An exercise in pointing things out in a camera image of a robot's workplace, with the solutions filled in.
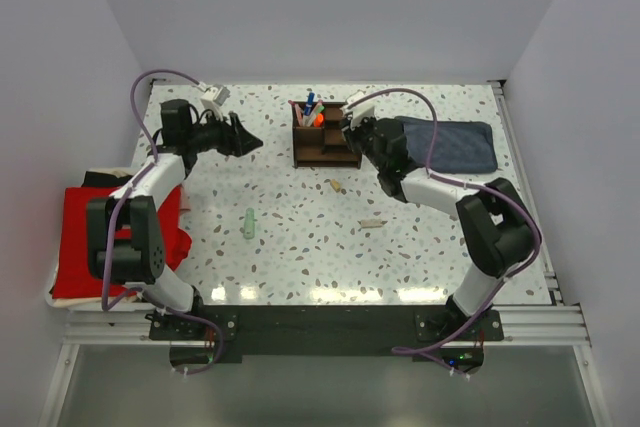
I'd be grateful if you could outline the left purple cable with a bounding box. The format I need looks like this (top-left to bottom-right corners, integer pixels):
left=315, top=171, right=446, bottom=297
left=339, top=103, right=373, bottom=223
left=101, top=69, right=225, bottom=376

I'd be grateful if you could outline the orange black highlighter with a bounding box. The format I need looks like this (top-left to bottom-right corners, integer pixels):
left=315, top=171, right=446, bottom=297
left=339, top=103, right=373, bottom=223
left=312, top=114, right=325, bottom=128

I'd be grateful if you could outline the dark blue folded towel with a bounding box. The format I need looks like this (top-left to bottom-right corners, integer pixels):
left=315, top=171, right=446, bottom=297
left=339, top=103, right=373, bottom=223
left=396, top=116, right=498, bottom=174

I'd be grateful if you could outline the wooden clothespin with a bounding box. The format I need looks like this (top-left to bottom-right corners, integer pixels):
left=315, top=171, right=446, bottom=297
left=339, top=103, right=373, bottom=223
left=360, top=219, right=386, bottom=229

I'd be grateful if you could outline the light green stapler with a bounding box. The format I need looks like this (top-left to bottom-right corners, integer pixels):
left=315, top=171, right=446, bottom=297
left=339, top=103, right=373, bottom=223
left=243, top=207, right=256, bottom=239

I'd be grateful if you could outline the brown wooden desk organizer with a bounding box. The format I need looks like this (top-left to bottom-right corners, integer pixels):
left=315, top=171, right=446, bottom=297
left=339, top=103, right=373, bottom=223
left=290, top=102, right=362, bottom=169

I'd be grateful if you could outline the red gel pen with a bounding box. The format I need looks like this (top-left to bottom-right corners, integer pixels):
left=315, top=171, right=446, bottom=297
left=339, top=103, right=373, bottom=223
left=291, top=102, right=304, bottom=127

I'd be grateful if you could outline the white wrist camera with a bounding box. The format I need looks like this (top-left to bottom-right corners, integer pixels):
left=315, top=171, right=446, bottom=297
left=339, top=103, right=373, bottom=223
left=341, top=90, right=375, bottom=130
left=197, top=82, right=230, bottom=121

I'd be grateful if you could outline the small wooden block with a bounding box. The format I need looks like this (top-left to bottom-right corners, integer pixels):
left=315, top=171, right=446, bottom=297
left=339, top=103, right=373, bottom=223
left=330, top=179, right=342, bottom=193

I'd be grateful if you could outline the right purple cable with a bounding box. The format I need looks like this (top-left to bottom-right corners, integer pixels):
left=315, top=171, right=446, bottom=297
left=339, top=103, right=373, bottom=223
left=344, top=88, right=544, bottom=373

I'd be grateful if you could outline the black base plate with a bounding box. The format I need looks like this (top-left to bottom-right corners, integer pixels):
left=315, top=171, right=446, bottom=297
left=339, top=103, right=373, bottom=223
left=148, top=296, right=504, bottom=364

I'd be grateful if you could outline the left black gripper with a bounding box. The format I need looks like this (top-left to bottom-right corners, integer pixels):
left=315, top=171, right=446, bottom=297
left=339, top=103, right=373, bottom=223
left=186, top=108, right=262, bottom=158

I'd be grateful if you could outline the red cloth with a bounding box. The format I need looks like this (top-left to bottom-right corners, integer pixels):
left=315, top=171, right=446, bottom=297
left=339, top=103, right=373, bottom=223
left=52, top=187, right=192, bottom=300

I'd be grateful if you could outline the purple cable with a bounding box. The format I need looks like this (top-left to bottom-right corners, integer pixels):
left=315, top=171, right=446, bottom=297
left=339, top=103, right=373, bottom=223
left=344, top=88, right=544, bottom=373
left=101, top=69, right=225, bottom=376

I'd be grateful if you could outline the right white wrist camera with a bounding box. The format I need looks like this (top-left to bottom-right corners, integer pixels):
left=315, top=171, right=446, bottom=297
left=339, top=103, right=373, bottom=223
left=341, top=90, right=375, bottom=130

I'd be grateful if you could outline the white tray with cloths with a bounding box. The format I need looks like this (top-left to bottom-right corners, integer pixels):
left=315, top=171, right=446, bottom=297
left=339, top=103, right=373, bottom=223
left=43, top=169, right=151, bottom=316

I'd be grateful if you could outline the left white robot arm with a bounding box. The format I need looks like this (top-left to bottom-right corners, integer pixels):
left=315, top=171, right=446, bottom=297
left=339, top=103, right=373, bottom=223
left=86, top=99, right=263, bottom=339

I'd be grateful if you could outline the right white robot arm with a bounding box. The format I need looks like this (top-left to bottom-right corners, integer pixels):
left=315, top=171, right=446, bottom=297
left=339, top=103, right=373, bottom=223
left=340, top=117, right=541, bottom=340

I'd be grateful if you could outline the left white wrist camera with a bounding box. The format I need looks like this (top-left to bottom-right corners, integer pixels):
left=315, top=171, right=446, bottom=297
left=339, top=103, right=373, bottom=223
left=197, top=82, right=230, bottom=121

